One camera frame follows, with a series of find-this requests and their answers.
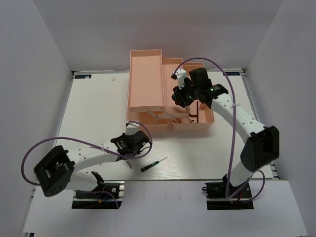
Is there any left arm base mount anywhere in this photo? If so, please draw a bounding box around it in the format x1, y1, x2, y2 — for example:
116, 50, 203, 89
72, 181, 125, 210

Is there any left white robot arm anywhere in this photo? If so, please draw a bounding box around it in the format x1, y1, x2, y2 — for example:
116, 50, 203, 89
34, 131, 152, 197

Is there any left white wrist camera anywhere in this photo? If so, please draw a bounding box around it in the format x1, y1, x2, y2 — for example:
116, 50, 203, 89
125, 121, 139, 135

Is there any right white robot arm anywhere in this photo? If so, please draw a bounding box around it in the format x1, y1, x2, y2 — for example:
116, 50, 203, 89
171, 68, 279, 197

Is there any large dark hex key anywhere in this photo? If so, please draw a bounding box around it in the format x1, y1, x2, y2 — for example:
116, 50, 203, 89
189, 100, 199, 123

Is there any right blue table label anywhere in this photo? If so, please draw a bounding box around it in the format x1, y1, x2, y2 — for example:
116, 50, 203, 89
226, 72, 240, 76

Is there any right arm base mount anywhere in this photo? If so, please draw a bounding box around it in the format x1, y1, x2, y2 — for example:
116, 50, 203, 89
202, 181, 254, 211

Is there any blue table label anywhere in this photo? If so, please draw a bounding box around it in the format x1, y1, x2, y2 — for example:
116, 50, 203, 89
75, 75, 92, 79
226, 72, 240, 76

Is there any pink plastic toolbox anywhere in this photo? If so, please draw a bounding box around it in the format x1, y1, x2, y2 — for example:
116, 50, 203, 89
126, 49, 215, 133

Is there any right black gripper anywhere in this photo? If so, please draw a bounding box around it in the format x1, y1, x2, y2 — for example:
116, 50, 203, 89
172, 79, 200, 108

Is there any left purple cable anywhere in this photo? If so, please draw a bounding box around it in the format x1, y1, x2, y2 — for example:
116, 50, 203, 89
21, 120, 153, 208

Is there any black green precision screwdriver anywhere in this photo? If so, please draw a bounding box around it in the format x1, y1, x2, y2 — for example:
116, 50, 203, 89
140, 157, 167, 172

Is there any left blue table label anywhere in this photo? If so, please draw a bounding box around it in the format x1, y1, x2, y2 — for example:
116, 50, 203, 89
75, 75, 92, 79

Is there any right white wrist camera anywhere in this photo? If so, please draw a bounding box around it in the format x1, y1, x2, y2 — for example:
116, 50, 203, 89
171, 68, 187, 89

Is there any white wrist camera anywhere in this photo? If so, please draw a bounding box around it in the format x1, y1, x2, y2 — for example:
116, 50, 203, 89
171, 68, 187, 89
125, 121, 139, 135

